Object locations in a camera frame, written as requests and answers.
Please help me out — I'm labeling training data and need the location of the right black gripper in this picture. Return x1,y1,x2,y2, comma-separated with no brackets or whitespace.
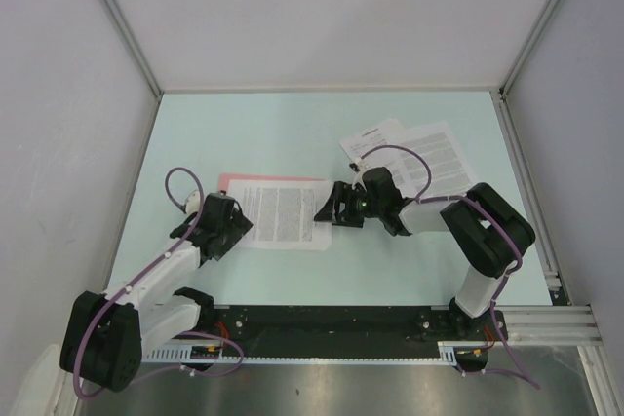
314,181,383,229

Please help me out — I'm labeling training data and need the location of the printed text sheet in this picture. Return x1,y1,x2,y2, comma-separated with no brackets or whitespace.
226,180,332,251
388,121,479,197

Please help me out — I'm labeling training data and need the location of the pink clipboard folder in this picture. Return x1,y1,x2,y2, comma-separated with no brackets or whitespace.
217,173,320,193

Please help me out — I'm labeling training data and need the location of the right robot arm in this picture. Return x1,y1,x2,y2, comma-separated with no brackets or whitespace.
314,167,536,339

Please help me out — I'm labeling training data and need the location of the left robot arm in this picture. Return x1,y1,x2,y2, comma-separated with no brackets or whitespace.
59,192,253,392

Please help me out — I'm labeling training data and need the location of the printed form sheet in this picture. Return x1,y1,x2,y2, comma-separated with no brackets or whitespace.
339,118,412,193

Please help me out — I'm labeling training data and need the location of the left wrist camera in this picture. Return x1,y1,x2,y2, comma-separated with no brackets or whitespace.
182,190,203,215

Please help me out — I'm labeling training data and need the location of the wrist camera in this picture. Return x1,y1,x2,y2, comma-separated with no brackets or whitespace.
349,157,370,190
182,190,203,215

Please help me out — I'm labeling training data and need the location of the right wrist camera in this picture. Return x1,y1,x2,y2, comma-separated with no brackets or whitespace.
349,157,370,190

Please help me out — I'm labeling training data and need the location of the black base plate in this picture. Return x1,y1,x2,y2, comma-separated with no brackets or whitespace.
195,306,508,359

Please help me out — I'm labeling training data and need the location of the white cable duct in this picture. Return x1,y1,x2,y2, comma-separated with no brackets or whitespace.
142,341,484,367

